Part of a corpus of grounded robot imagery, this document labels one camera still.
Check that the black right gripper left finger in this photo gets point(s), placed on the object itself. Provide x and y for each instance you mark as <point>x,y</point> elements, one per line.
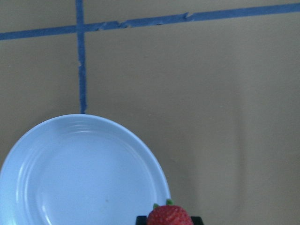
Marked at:
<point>141,220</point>

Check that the blue plate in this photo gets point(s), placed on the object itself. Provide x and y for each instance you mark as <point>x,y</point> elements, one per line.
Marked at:
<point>79,170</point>

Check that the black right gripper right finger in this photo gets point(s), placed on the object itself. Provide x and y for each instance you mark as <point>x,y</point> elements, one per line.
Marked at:
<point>197,220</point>

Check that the red strawberry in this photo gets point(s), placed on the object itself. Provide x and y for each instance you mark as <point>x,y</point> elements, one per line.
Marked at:
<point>168,214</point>

